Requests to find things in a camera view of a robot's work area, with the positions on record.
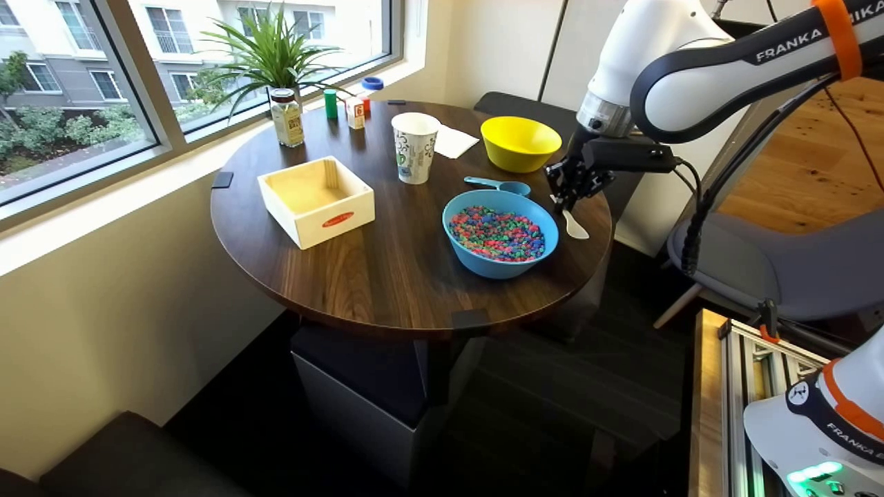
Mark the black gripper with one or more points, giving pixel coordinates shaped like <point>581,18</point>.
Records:
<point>590,167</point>

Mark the white plastic spoon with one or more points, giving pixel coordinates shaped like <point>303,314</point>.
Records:
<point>572,227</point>

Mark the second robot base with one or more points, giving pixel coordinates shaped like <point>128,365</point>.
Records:
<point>825,437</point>

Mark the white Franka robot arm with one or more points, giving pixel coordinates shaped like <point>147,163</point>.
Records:
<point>666,75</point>

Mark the yellow plastic bowl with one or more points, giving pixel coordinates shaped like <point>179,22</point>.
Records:
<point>518,145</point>

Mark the blue bowl with beads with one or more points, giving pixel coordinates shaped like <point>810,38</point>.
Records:
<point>498,234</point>

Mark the small teal measuring scoop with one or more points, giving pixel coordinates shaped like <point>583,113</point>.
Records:
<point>524,188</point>

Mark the white paper napkin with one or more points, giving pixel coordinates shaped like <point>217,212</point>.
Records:
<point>455,142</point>

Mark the patterned paper cup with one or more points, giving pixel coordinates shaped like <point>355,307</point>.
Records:
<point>416,138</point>

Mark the round wooden table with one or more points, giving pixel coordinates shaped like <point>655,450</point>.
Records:
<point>400,274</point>

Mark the blue round lid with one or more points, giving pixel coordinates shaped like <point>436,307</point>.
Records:
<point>372,83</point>

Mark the red block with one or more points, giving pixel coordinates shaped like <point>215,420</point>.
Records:
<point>368,105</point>

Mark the white cube block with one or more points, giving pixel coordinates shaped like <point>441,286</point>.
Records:
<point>355,113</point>

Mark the grey armchair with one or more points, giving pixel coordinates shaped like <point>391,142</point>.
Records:
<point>809,278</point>

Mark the green block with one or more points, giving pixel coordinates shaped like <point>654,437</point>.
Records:
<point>331,101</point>

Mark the white wooden box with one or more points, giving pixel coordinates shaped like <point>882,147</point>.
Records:
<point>315,200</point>

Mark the glass jar with lid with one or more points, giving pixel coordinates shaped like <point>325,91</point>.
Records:
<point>286,111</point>

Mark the grey cabinet under table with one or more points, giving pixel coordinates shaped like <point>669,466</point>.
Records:
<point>382,397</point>

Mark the potted green plant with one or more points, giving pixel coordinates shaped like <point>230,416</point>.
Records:
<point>263,53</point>

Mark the small black square object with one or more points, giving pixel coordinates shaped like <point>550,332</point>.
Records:
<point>223,180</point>

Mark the black bench seat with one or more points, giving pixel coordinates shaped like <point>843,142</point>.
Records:
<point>128,456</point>

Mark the aluminium rail frame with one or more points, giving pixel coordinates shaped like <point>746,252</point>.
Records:
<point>735,365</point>

